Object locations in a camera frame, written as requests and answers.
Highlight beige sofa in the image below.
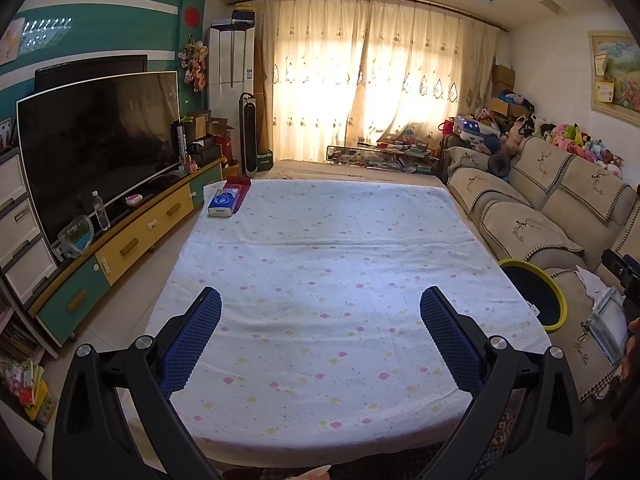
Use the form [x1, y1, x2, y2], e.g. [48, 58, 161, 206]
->
[442, 135, 640, 421]

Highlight pile of boxes on cabinet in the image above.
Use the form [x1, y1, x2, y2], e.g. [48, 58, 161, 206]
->
[182, 110, 236, 166]

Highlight large curved television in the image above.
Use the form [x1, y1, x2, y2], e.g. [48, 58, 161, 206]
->
[16, 70, 181, 243]

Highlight row of plush toys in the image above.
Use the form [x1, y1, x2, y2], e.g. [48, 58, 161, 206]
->
[500, 115, 626, 178]

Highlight clear plastic bag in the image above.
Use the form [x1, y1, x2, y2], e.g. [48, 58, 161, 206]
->
[587, 285, 628, 366]

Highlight glass bowl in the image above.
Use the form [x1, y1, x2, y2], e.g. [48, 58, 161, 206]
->
[57, 214, 96, 259]

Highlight hanging flower decoration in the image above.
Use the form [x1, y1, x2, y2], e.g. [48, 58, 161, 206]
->
[178, 35, 209, 93]

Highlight red flat box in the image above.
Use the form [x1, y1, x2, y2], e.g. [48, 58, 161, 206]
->
[220, 177, 252, 213]

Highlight white plastic drawer unit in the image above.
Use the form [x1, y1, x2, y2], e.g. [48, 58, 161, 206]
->
[0, 147, 61, 306]

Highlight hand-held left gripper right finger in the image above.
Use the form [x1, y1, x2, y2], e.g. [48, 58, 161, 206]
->
[420, 286, 586, 480]

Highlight shelf of books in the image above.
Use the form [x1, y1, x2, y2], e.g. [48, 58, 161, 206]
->
[0, 290, 56, 426]

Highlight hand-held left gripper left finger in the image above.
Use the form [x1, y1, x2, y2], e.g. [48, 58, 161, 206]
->
[51, 286, 223, 480]

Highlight small black television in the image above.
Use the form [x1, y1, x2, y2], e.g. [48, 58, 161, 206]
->
[34, 54, 149, 93]

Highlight cream embroidered curtain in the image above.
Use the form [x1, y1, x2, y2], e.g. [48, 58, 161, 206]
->
[252, 0, 501, 166]

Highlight black and white tower fan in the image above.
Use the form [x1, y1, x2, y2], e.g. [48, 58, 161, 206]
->
[239, 91, 260, 177]

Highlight black cylindrical tube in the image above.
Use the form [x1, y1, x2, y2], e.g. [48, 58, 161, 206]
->
[171, 121, 190, 168]

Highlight blue tissue pack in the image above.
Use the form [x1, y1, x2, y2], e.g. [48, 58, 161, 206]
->
[207, 188, 240, 218]

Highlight white papers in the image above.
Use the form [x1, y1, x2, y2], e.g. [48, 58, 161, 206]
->
[575, 265, 613, 301]

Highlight cartoon wall picture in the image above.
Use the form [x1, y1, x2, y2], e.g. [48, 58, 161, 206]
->
[0, 16, 26, 66]

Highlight stack of cardboard boxes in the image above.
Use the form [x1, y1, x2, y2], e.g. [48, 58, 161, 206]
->
[492, 63, 516, 111]

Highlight blue star-print bag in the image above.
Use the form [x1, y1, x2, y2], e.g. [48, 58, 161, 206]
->
[454, 115, 501, 143]

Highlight glass wall ornament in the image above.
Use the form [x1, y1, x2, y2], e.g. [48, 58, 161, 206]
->
[20, 16, 76, 53]

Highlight yellow and green television cabinet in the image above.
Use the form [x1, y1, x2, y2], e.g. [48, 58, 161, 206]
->
[27, 155, 228, 358]

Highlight clear water bottle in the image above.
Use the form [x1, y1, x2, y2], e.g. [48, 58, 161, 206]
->
[91, 190, 112, 231]

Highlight framed landscape painting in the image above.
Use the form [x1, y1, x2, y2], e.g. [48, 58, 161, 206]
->
[587, 30, 640, 121]

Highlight person's right hand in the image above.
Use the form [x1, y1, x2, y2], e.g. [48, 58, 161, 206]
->
[620, 317, 640, 381]

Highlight yellow-rimmed black trash bin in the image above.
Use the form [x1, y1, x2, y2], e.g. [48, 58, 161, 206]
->
[498, 258, 569, 335]

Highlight white standing air conditioner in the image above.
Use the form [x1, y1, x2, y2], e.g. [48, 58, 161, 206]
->
[208, 25, 257, 158]

